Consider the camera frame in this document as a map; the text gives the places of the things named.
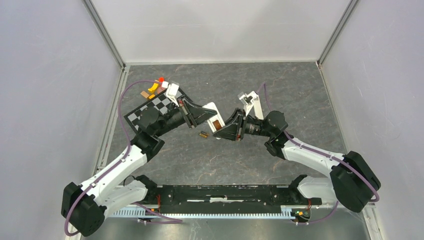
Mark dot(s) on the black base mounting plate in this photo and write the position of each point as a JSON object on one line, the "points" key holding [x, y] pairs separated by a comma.
{"points": [[225, 199]]}

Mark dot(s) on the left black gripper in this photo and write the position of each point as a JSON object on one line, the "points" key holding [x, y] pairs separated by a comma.
{"points": [[193, 114]]}

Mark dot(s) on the brown toy block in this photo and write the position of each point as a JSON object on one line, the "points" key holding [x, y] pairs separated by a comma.
{"points": [[144, 94]]}

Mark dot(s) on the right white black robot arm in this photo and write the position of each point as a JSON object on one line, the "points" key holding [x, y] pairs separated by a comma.
{"points": [[353, 182]]}

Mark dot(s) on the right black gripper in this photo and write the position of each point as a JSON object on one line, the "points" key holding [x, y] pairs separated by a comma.
{"points": [[235, 126]]}

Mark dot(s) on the white slotted cable duct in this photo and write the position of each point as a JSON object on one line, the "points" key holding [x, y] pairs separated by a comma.
{"points": [[134, 211]]}

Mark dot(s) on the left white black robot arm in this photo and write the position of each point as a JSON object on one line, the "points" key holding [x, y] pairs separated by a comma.
{"points": [[85, 206]]}

